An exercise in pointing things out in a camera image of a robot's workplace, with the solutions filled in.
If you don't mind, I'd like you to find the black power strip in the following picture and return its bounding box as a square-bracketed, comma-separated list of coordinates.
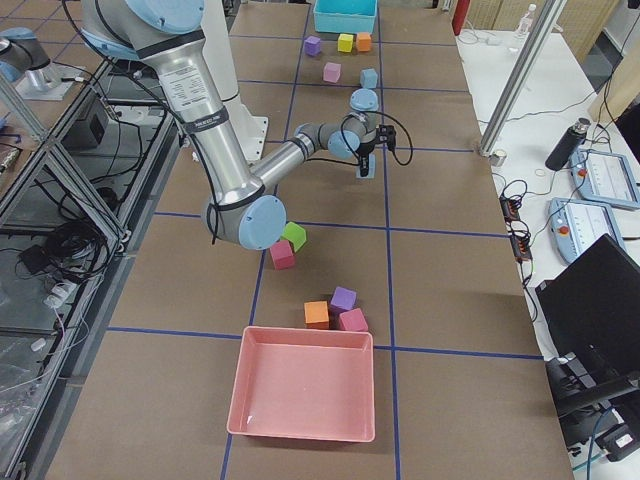
[499, 195, 533, 263]

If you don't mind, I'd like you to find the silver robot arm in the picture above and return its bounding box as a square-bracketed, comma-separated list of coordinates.
[81, 1, 377, 250]

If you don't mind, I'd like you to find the clear plastic bottle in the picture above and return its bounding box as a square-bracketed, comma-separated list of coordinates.
[514, 4, 537, 39]

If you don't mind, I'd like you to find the blue plastic bin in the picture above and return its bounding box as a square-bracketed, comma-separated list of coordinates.
[313, 0, 378, 34]

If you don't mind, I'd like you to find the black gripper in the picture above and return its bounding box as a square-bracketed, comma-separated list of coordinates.
[356, 140, 376, 175]

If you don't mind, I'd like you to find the pink plastic bin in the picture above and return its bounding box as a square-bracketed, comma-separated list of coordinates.
[227, 326, 376, 443]

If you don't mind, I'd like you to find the second silver robot base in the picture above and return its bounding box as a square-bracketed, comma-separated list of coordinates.
[1, 27, 73, 101]

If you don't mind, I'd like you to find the purple foam block near blue bin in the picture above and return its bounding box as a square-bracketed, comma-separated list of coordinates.
[304, 35, 322, 57]

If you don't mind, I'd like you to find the orange foam block near blue bin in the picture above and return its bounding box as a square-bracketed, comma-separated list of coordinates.
[355, 32, 372, 53]

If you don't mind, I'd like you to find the magenta foam block near pink bin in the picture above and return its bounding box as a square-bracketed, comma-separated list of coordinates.
[338, 308, 369, 332]

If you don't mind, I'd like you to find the teach pendant tablet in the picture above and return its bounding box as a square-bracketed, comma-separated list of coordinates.
[549, 197, 625, 263]
[569, 148, 639, 210]

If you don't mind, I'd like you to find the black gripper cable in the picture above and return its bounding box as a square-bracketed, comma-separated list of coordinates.
[339, 109, 415, 168]

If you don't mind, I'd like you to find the light pink foam block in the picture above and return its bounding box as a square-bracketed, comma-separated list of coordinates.
[323, 62, 341, 84]

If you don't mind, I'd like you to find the magenta foam block beside green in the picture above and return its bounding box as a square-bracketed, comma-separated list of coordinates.
[269, 240, 296, 270]

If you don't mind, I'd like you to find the orange foam block near pink bin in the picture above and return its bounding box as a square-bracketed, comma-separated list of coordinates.
[304, 301, 330, 330]

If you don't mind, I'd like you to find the black laptop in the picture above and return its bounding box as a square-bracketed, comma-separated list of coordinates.
[536, 234, 639, 373]

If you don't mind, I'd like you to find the yellow foam block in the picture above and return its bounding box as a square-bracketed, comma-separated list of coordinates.
[337, 33, 354, 53]

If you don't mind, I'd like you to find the small metal cylinder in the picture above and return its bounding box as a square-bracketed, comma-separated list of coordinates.
[490, 149, 507, 167]

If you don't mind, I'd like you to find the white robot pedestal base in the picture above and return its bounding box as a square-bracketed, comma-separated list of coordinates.
[176, 1, 268, 173]

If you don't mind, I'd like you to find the black water bottle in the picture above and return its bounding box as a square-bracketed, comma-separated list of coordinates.
[545, 117, 591, 171]

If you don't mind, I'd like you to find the teach pendant tablet far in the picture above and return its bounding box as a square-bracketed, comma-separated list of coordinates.
[569, 148, 639, 210]

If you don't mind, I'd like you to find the teach pendant tablet near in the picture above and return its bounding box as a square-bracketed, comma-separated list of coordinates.
[549, 197, 625, 263]

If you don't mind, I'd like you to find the light blue foam block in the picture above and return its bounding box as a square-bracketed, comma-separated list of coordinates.
[360, 68, 378, 89]
[356, 153, 376, 179]

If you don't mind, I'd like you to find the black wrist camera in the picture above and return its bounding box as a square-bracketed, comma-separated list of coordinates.
[376, 124, 396, 153]

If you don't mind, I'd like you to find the purple foam block near pink bin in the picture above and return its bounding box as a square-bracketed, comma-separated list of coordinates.
[329, 286, 357, 314]

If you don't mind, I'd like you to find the aluminium frame post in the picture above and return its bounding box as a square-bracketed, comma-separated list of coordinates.
[478, 0, 567, 157]

